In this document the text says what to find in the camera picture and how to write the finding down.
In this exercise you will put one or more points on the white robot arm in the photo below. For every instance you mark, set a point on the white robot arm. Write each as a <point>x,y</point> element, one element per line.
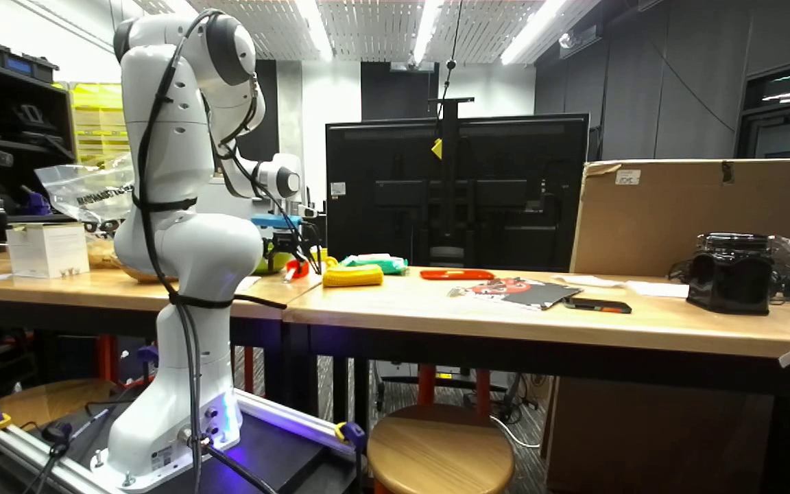
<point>188,88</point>

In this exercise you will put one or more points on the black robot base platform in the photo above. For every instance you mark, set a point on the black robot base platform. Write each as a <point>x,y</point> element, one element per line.
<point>237,442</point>

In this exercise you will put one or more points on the green wet wipes pack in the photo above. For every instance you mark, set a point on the green wet wipes pack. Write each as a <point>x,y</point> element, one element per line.
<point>384,261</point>

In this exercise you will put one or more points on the red flat square item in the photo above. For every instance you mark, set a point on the red flat square item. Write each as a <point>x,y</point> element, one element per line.
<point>456,275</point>

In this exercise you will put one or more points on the yellow crumpled cloth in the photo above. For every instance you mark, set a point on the yellow crumpled cloth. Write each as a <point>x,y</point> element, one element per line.
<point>351,275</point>

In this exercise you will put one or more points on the green plastic bowl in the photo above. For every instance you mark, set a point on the green plastic bowl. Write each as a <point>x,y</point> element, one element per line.
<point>273,261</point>

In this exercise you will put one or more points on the large black monitor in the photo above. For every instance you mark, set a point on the large black monitor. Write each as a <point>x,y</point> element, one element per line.
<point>491,194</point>

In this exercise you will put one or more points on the black smartphone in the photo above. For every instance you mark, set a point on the black smartphone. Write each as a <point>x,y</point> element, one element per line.
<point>600,305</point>

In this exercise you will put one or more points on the round wooden stool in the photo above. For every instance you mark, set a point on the round wooden stool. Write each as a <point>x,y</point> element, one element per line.
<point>439,451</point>

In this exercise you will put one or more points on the brown cardboard panel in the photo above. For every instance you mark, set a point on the brown cardboard panel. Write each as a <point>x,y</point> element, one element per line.
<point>646,216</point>

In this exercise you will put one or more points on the clear plastic bag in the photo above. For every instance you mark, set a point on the clear plastic bag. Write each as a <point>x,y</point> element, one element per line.
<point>89,194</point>

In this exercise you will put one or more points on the white cardboard box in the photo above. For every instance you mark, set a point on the white cardboard box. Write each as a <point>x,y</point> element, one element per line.
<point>47,250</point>

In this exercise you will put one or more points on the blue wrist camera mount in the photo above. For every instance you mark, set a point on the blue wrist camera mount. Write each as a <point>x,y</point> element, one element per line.
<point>275,222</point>

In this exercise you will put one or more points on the black camera device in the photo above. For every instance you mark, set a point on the black camera device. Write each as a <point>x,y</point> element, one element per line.
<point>730,272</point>

